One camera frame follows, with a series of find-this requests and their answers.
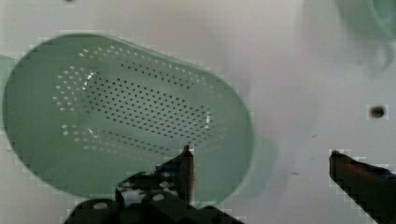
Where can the green mug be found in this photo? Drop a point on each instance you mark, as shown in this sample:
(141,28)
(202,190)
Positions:
(372,22)

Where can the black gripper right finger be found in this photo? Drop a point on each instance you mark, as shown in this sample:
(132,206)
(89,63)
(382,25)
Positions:
(371,187)

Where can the green plastic strainer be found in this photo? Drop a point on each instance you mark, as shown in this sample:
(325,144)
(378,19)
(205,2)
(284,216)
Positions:
(83,112)

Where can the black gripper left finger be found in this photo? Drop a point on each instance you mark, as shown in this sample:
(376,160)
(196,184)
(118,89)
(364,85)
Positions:
(162,196)

